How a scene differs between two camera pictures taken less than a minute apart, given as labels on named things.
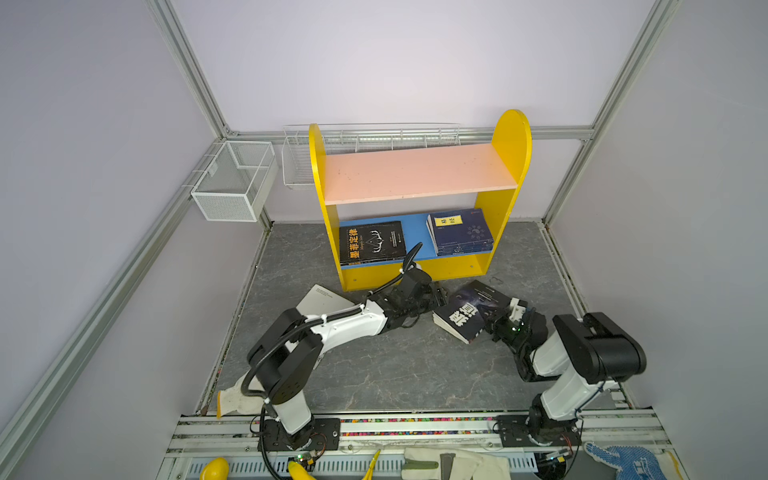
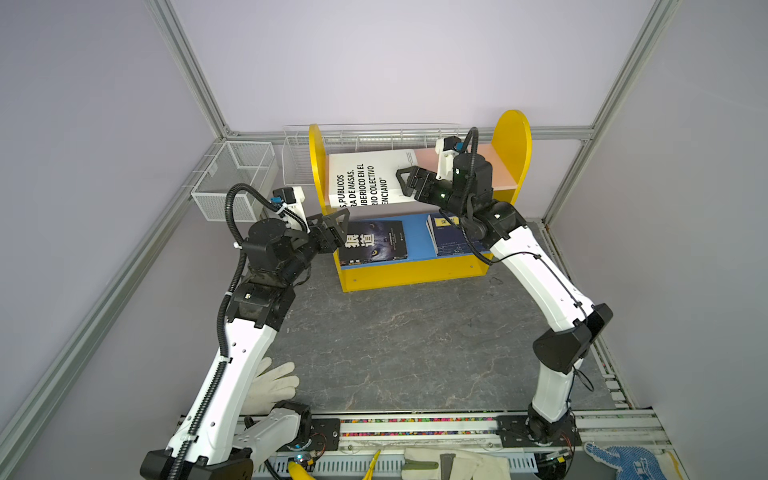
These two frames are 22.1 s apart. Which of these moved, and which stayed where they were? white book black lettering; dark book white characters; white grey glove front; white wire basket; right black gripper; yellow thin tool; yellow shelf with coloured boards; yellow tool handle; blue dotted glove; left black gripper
Moved: white book black lettering; dark book white characters; left black gripper; right black gripper
Stayed: yellow thin tool; white wire basket; blue dotted glove; yellow shelf with coloured boards; yellow tool handle; white grey glove front
